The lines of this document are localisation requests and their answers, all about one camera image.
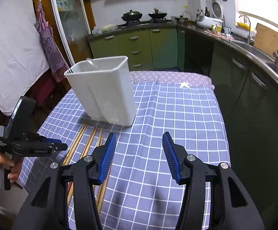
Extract white rice cooker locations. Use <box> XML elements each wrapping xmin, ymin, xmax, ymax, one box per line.
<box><xmin>196</xmin><ymin>1</ymin><xmax>225</xmax><ymax>29</ymax></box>

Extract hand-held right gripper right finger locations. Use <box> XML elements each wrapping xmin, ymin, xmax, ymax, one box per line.
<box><xmin>162</xmin><ymin>131</ymin><xmax>265</xmax><ymax>230</ymax></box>

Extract white plastic utensil holder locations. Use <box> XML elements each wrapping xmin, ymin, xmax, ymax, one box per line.
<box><xmin>64</xmin><ymin>56</ymin><xmax>137</xmax><ymax>127</ymax></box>

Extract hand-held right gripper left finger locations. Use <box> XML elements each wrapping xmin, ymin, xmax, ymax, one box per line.
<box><xmin>12</xmin><ymin>132</ymin><xmax>117</xmax><ymax>230</ymax></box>

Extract dark green sink cabinet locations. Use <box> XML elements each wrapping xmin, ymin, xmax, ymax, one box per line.
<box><xmin>184</xmin><ymin>29</ymin><xmax>278</xmax><ymax>221</ymax></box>

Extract light green kitchen cabinet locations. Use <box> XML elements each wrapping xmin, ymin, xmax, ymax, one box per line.
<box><xmin>89</xmin><ymin>26</ymin><xmax>186</xmax><ymax>71</ymax></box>

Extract purple plaid apron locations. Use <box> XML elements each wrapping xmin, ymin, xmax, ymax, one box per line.
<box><xmin>34</xmin><ymin>1</ymin><xmax>70</xmax><ymax>83</ymax></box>

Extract dark red wooden chair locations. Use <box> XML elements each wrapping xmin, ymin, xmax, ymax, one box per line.
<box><xmin>31</xmin><ymin>75</ymin><xmax>66</xmax><ymax>112</ymax></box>

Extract glass sliding door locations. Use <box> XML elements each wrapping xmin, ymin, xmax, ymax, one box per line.
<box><xmin>48</xmin><ymin>0</ymin><xmax>96</xmax><ymax>66</ymax></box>

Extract gas stove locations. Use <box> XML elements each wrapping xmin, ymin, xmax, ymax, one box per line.
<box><xmin>121</xmin><ymin>19</ymin><xmax>174</xmax><ymax>28</ymax></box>

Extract white hanging sheet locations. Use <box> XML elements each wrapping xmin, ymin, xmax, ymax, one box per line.
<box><xmin>0</xmin><ymin>0</ymin><xmax>51</xmax><ymax>117</ymax></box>

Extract small steel faucet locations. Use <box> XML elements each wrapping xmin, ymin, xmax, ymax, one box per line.
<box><xmin>239</xmin><ymin>14</ymin><xmax>252</xmax><ymax>45</ymax></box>

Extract black open wok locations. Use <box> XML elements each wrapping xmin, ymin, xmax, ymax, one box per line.
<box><xmin>148</xmin><ymin>8</ymin><xmax>167</xmax><ymax>20</ymax></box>

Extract wooden cutting board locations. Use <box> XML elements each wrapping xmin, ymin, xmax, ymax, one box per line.
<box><xmin>254</xmin><ymin>23</ymin><xmax>278</xmax><ymax>58</ymax></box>

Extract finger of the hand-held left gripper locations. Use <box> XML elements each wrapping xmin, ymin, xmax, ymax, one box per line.
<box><xmin>51</xmin><ymin>143</ymin><xmax>68</xmax><ymax>152</ymax></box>
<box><xmin>36</xmin><ymin>136</ymin><xmax>63</xmax><ymax>145</ymax></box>

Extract steel sink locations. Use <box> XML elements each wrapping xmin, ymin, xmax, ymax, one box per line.
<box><xmin>232</xmin><ymin>39</ymin><xmax>278</xmax><ymax>87</ymax></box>

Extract pink star-print cloth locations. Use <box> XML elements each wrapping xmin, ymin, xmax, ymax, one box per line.
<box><xmin>129</xmin><ymin>71</ymin><xmax>215</xmax><ymax>90</ymax></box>

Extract yellow sponge holder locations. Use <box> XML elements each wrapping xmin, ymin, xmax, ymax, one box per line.
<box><xmin>236</xmin><ymin>22</ymin><xmax>257</xmax><ymax>36</ymax></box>

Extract black wok with lid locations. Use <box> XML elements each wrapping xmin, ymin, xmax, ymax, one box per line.
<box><xmin>121</xmin><ymin>10</ymin><xmax>143</xmax><ymax>22</ymax></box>

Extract blue checked tablecloth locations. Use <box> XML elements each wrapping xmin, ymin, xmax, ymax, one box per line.
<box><xmin>18</xmin><ymin>81</ymin><xmax>231</xmax><ymax>230</ymax></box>

